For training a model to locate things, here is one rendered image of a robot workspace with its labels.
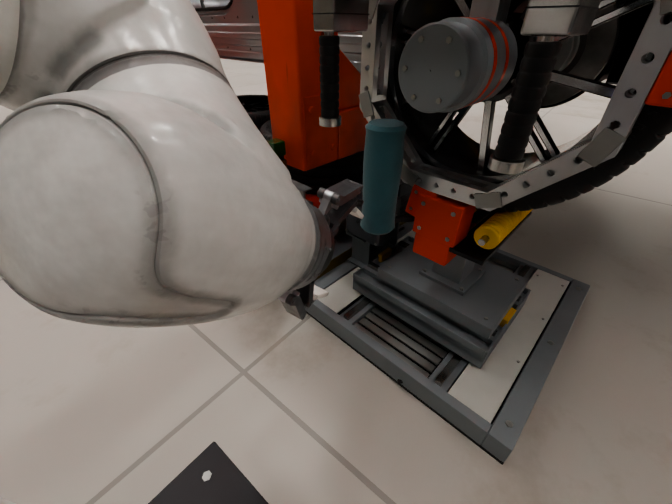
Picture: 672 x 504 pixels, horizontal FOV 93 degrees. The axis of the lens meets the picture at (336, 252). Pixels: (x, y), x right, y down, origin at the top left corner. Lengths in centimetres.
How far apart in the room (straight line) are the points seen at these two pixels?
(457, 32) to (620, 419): 110
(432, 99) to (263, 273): 50
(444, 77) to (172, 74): 46
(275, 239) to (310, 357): 99
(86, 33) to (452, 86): 48
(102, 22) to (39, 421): 119
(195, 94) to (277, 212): 7
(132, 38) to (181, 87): 4
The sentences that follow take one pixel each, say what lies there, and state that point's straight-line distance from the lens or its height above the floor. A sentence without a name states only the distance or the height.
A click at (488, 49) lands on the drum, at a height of 88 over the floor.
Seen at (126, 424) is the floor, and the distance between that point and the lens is 117.
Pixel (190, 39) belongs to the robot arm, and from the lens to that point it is 23.
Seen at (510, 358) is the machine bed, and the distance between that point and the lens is 116.
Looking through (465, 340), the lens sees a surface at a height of 17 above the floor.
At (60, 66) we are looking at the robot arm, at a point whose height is 89.
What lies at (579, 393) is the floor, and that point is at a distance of 129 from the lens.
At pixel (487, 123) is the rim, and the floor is 73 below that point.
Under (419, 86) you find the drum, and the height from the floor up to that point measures 83.
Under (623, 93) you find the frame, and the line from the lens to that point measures 68.
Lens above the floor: 91
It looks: 36 degrees down
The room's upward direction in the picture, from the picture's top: straight up
